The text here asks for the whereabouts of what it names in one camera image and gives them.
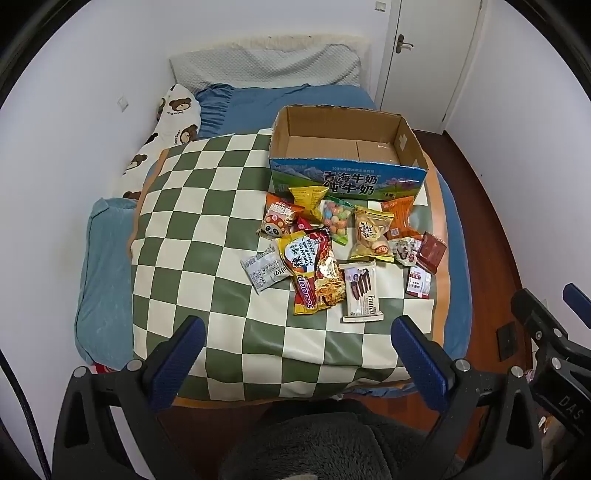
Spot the small white wrapped snack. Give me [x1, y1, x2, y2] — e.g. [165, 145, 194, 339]
[388, 237, 424, 266]

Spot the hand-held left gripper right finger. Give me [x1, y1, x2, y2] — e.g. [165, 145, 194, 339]
[390, 315, 543, 480]

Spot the blue ruffled pillow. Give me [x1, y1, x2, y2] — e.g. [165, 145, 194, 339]
[194, 83, 315, 139]

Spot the black floor socket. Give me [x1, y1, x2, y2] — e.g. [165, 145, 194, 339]
[496, 323, 521, 361]

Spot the brown snack packet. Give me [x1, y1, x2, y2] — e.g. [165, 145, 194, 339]
[416, 232, 448, 275]

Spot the yellow red noodle bag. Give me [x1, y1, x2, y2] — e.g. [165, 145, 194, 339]
[276, 231, 347, 317]

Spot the silver white snack packet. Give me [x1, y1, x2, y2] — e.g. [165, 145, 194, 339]
[240, 244, 291, 294]

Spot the yellow chip packet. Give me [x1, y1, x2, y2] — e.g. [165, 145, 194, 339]
[288, 185, 329, 222]

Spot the black cable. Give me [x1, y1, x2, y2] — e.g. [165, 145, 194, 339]
[0, 348, 49, 480]

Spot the printed blue cardboard box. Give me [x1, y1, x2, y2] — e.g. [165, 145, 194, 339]
[268, 105, 430, 200]

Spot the grey pillow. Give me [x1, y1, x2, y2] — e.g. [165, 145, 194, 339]
[168, 44, 363, 90]

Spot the flat red white snack packet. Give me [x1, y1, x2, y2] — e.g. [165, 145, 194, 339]
[405, 265, 432, 298]

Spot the bear print pillow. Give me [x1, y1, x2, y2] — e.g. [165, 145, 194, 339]
[122, 83, 201, 201]

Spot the orange snack packet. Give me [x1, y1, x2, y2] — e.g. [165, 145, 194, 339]
[381, 196, 423, 241]

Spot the dark red snack bag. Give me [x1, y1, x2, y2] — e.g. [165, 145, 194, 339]
[302, 226, 333, 259]

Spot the green white checkered blanket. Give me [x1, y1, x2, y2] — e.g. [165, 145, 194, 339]
[124, 129, 455, 400]

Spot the yellow bread packet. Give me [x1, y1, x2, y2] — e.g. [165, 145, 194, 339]
[348, 206, 395, 264]

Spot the white fluffy headboard cover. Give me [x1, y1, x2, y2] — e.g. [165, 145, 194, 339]
[222, 34, 370, 52]

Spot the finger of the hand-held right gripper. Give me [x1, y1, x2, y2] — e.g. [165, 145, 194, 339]
[561, 283, 591, 324]
[511, 288, 568, 344]

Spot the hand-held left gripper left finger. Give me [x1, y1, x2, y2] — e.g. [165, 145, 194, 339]
[52, 316, 206, 480]

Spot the red panda snack packet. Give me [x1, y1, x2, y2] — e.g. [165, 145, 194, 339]
[257, 193, 305, 238]

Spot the white door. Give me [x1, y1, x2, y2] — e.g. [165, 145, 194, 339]
[381, 0, 481, 134]

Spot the white chocolate wafer packet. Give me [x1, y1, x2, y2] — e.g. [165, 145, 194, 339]
[339, 259, 385, 322]

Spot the clear bag of colourful candy balls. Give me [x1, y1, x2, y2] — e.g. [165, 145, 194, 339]
[321, 196, 354, 243]

